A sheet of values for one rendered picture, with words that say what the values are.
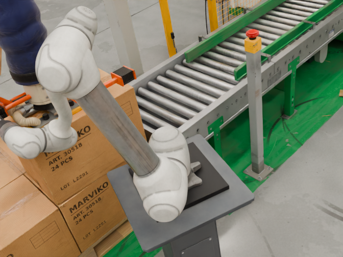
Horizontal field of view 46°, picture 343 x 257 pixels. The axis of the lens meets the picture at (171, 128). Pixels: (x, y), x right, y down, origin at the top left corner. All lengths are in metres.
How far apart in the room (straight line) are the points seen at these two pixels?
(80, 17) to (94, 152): 0.98
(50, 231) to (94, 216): 0.27
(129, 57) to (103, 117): 2.35
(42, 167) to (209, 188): 0.80
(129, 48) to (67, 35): 2.36
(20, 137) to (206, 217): 0.79
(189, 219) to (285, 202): 1.14
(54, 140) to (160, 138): 0.44
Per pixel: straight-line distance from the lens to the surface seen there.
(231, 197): 1.71
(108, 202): 2.37
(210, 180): 1.75
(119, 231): 2.65
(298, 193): 2.74
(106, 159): 2.20
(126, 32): 3.51
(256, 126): 2.56
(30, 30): 1.86
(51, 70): 1.15
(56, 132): 1.72
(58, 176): 2.09
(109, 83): 1.92
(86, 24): 1.30
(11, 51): 1.90
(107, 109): 1.26
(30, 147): 1.65
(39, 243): 2.25
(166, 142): 1.55
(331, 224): 2.60
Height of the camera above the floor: 2.03
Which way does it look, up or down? 38 degrees down
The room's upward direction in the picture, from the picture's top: 12 degrees counter-clockwise
